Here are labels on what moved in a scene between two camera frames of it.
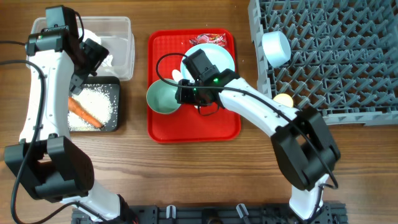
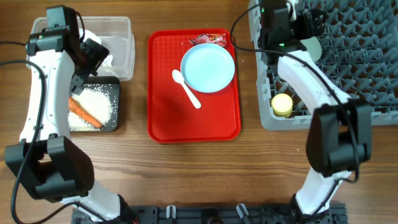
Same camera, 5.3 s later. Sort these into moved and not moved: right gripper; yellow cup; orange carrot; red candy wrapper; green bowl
Moved: right gripper; green bowl
Not moved: orange carrot; yellow cup; red candy wrapper
